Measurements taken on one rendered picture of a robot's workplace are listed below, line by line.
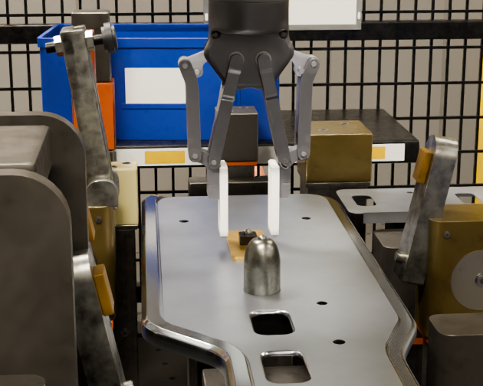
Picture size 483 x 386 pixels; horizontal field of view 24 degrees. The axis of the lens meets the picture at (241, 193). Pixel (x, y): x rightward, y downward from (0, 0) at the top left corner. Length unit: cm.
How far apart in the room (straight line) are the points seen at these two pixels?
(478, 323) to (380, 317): 8
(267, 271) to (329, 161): 39
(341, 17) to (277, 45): 58
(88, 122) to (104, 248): 12
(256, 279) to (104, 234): 17
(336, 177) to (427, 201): 31
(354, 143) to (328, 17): 33
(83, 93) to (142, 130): 39
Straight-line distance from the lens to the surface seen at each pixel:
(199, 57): 105
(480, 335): 93
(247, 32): 102
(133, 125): 143
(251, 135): 134
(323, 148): 132
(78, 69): 104
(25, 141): 70
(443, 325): 94
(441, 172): 103
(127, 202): 114
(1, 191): 61
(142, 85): 142
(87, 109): 104
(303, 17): 161
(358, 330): 90
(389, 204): 125
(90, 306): 75
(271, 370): 85
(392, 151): 143
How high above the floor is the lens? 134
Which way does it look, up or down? 15 degrees down
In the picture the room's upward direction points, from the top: straight up
